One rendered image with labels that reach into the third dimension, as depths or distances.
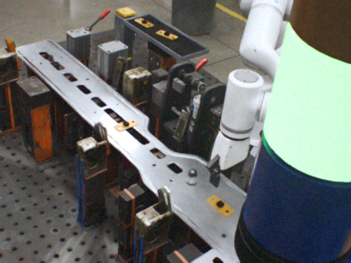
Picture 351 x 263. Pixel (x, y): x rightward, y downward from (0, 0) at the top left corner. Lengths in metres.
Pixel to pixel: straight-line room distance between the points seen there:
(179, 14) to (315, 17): 4.44
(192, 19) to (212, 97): 3.00
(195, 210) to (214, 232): 0.09
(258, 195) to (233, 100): 0.94
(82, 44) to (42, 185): 0.64
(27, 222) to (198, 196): 0.64
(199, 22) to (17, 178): 2.99
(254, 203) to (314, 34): 0.11
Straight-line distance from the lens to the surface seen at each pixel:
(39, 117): 1.92
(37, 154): 2.02
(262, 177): 0.27
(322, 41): 0.22
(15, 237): 1.79
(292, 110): 0.24
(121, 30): 2.18
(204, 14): 4.64
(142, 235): 1.38
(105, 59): 1.97
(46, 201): 1.90
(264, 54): 1.29
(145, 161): 1.60
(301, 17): 0.23
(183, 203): 1.47
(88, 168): 1.62
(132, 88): 1.87
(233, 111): 1.23
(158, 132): 1.91
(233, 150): 1.31
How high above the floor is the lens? 2.03
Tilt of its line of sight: 37 degrees down
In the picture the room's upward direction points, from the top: 7 degrees clockwise
